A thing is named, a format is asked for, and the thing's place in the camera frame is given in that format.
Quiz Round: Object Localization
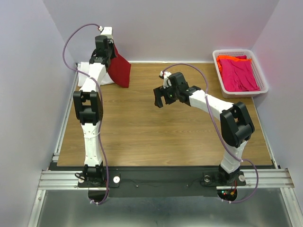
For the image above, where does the pink t shirt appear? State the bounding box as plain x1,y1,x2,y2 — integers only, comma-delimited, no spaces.
220,59,260,92

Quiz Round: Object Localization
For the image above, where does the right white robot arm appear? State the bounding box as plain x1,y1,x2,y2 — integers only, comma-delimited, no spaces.
153,72,255,184

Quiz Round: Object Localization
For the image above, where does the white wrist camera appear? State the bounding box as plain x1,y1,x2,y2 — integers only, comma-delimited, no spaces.
159,71,172,89
98,26,113,39

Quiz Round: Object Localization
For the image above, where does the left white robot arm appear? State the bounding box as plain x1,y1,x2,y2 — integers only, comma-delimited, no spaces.
73,35,116,187

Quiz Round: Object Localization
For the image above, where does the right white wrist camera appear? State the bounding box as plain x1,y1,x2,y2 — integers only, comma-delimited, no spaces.
159,71,172,89

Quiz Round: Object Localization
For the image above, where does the orange t shirt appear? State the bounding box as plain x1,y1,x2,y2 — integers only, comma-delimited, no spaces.
216,55,252,73

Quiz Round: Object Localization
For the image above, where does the white plastic basket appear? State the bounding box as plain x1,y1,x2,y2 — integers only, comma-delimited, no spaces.
213,49,268,98

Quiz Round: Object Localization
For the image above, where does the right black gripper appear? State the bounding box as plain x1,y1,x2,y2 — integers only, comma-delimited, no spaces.
153,83,179,108

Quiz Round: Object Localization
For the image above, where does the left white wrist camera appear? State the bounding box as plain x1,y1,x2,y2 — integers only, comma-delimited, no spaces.
98,26,113,39

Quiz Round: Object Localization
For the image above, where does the dark red t shirt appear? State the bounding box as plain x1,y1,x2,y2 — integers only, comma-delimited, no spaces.
108,46,131,88

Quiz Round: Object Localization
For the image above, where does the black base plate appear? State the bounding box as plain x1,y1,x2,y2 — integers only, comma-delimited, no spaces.
75,166,246,201

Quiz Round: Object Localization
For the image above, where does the folded white t shirt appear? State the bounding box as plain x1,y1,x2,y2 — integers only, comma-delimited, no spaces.
78,62,114,87

